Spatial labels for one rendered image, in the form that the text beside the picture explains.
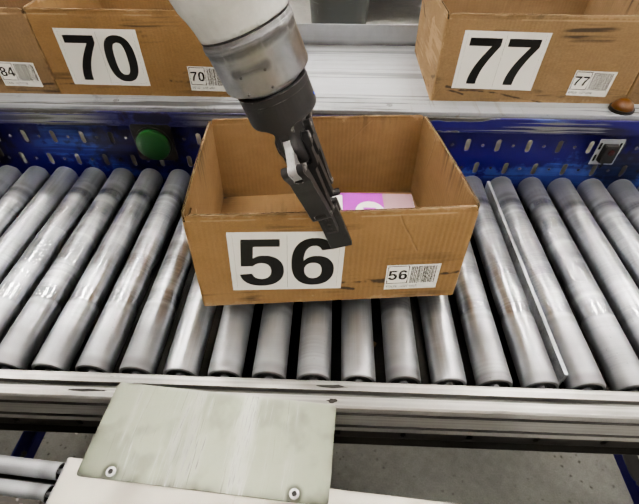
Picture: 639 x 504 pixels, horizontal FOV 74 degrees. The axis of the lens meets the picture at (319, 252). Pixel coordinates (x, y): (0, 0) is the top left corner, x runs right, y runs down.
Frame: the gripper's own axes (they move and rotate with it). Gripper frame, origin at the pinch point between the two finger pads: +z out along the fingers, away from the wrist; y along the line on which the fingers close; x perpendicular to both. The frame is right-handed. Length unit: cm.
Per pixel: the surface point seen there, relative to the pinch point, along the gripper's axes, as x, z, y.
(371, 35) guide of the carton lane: 7, 4, -75
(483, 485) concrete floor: 10, 101, 4
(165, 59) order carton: -31, -16, -43
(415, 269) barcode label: 8.5, 12.3, -0.1
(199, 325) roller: -25.0, 9.4, 5.0
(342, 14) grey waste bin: -18, 59, -298
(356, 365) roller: -2.2, 17.2, 11.2
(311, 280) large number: -6.2, 8.2, 1.6
